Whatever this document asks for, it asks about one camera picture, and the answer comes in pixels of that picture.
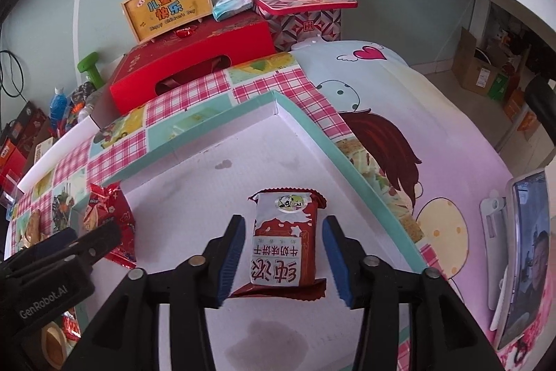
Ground red round-cake snack packet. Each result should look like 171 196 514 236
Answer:
82 182 137 269

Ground red white milk biscuit packet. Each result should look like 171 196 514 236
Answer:
230 187 327 301

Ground cartoon girl bedsheet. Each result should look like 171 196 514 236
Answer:
290 38 549 371

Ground blue drink bottle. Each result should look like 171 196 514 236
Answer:
49 87 68 133

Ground phone on white stand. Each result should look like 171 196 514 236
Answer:
480 169 550 350

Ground green dumbbell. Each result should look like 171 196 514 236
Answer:
76 52 105 89

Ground brown cardboard box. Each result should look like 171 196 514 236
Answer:
451 27 499 96

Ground large red gift box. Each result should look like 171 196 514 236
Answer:
109 11 275 115

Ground yellow children's day handbag box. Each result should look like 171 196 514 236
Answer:
122 0 213 43

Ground red patterned lidded box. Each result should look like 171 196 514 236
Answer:
254 0 358 52

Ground blue wet wipes pack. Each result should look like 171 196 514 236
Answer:
212 0 254 22

